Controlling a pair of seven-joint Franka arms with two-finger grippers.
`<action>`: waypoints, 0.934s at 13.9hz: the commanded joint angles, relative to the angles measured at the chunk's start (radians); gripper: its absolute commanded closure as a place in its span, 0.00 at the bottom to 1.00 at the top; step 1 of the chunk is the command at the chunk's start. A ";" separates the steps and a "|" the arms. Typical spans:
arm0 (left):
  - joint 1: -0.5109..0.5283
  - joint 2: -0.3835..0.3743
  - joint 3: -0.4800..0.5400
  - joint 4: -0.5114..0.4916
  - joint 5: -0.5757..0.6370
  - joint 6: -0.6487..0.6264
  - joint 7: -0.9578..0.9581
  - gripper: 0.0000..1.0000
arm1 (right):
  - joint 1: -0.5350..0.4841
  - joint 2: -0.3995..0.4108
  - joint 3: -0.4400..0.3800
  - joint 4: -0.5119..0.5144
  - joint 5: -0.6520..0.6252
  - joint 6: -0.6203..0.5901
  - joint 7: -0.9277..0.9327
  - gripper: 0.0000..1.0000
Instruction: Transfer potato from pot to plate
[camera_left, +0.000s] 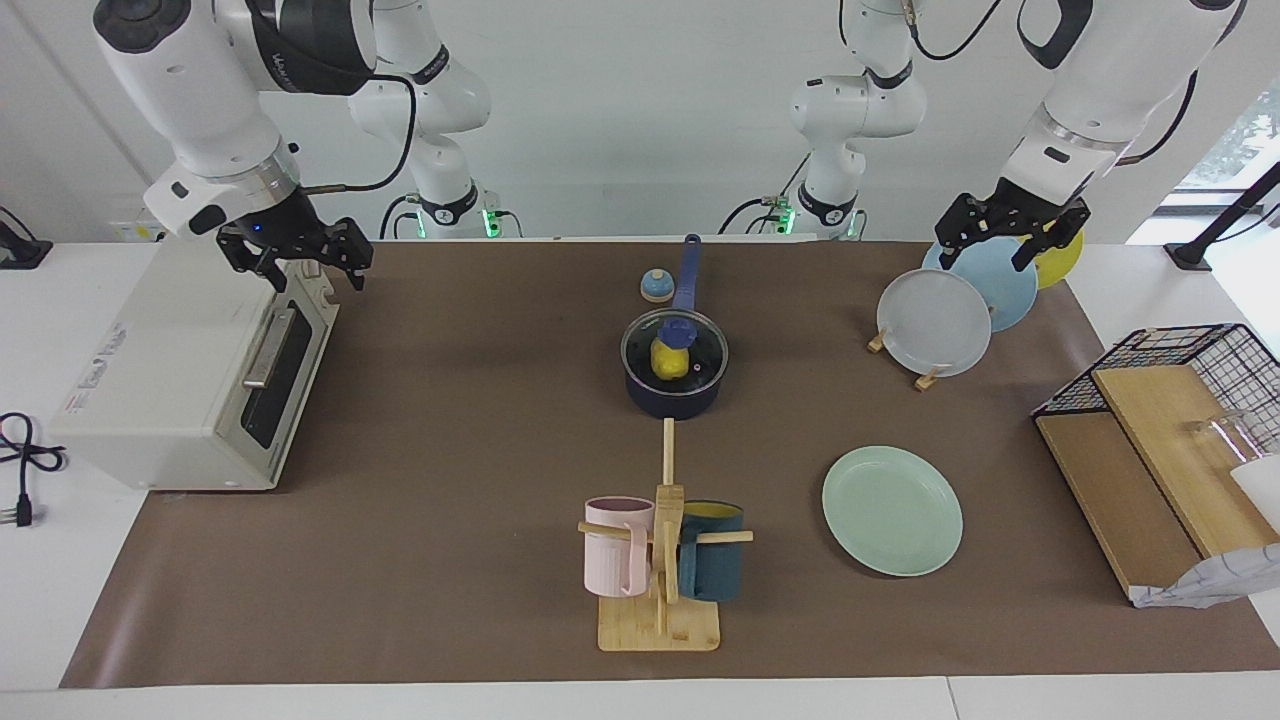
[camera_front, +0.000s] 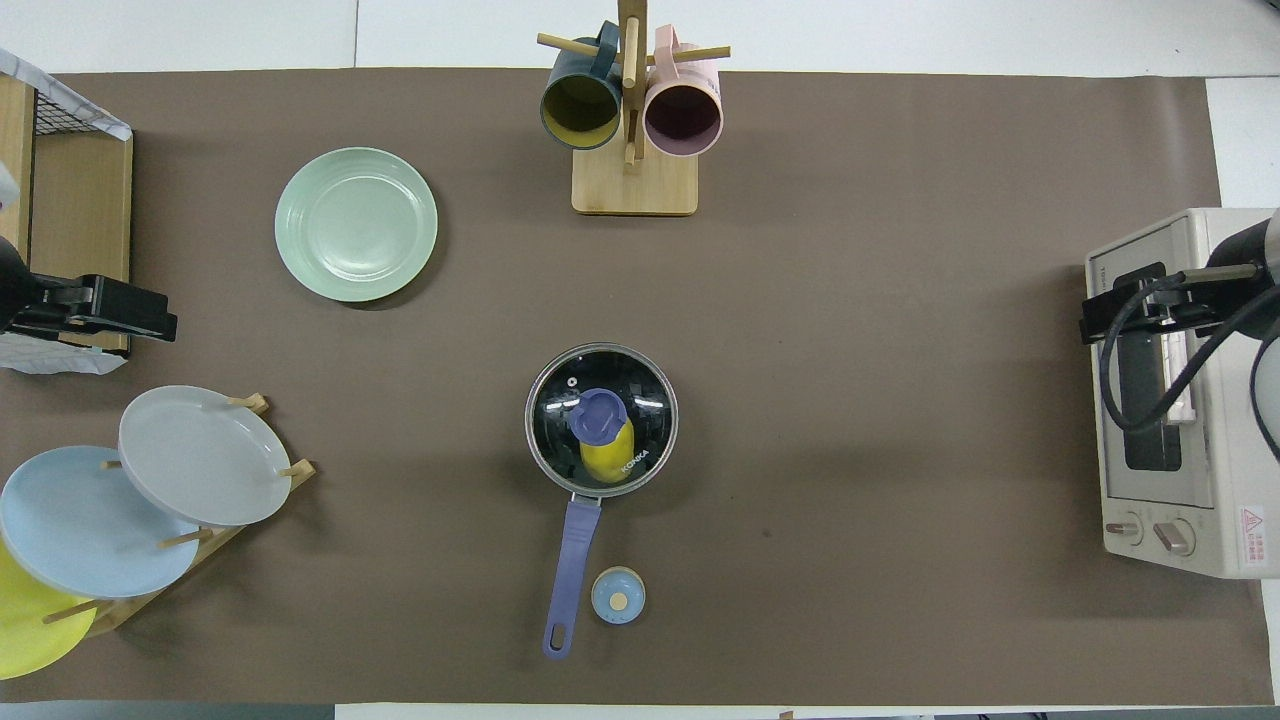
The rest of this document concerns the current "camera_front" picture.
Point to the glass lid purple knob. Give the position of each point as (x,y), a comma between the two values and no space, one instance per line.
(600,415)

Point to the beige toaster oven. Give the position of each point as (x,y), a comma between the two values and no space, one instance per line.
(1215,520)

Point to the marbled white cloth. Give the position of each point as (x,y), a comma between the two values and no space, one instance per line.
(70,100)
(50,358)

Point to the mint green plate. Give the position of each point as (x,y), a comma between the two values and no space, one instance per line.
(355,225)

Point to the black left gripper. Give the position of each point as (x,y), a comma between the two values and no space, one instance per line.
(115,305)

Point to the grey plate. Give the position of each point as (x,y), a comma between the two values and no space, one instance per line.
(200,455)

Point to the brown table mat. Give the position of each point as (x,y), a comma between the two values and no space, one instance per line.
(850,350)

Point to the wooden plate rack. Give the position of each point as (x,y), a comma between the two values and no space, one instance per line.
(215,545)

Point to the white object in shelf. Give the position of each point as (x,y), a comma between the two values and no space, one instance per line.
(6,195)

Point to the pink mug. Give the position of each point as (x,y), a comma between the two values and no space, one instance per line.
(683,115)

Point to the yellow plate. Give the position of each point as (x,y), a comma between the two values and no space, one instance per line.
(25,630)

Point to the dark teal mug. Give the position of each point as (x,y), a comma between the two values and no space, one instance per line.
(580,105)

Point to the light blue plate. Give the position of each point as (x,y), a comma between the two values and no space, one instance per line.
(80,525)

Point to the wooden mug tree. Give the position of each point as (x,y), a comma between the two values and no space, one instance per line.
(635,185)

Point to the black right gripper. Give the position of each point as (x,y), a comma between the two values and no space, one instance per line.
(1130,300)

